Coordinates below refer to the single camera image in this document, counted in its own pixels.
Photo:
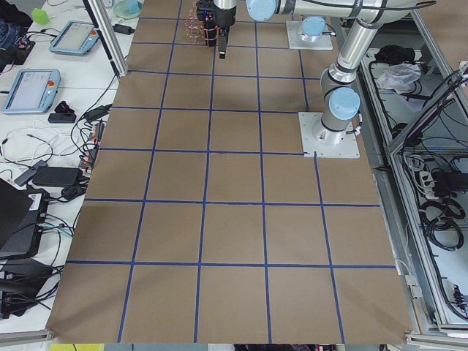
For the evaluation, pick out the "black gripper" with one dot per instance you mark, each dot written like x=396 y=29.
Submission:
x=224 y=18

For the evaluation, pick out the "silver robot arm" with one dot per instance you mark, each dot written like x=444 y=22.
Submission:
x=341 y=101
x=260 y=11

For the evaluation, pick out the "blue foam block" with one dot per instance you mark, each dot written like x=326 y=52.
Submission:
x=133 y=6

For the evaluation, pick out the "black power adapter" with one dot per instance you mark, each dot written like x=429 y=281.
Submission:
x=123 y=29

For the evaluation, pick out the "green glass plate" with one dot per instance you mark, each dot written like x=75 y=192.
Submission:
x=127 y=9

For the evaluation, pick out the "blue teach pendant far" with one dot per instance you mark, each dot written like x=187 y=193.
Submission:
x=77 y=38

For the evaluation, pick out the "blue teach pendant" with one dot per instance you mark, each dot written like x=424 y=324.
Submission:
x=77 y=38
x=32 y=91

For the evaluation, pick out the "blue teach pendant near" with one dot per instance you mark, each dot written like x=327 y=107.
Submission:
x=32 y=91

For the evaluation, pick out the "black laptop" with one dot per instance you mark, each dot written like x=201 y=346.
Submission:
x=22 y=213

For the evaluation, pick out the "dark basket bottle near handle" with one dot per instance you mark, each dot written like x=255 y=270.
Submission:
x=210 y=33

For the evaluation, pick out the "copper wire wine basket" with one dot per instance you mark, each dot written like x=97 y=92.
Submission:
x=195 y=29

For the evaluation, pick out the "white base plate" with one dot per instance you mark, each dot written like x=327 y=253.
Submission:
x=308 y=34
x=317 y=141

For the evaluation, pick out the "aluminium frame post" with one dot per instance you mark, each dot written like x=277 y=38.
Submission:
x=102 y=24

